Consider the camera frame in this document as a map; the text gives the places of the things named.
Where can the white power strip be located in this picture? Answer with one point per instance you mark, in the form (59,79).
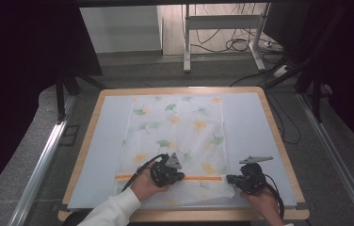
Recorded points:
(271,45)
(280,71)

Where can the pale blue table mat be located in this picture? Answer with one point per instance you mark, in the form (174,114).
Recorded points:
(253,125)

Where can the aluminium rail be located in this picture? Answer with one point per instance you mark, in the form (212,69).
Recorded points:
(338,163)
(40,163)

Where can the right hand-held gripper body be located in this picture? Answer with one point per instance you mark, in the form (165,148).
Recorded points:
(253,180)

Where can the black metal stand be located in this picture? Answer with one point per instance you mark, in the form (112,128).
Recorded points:
(60,97)
(316,94)

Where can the white metal desk frame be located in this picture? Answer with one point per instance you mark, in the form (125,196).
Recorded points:
(222,22)

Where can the white leaf print cloth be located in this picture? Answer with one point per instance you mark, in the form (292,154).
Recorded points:
(181,125)

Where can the person's right hand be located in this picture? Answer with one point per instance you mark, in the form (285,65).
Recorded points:
(263,205)

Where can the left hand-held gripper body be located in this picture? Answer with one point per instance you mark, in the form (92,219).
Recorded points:
(164,172)

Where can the person's left hand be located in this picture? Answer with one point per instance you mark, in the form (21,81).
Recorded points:
(145,187)

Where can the white panel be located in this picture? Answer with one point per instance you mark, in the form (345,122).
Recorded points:
(118,28)

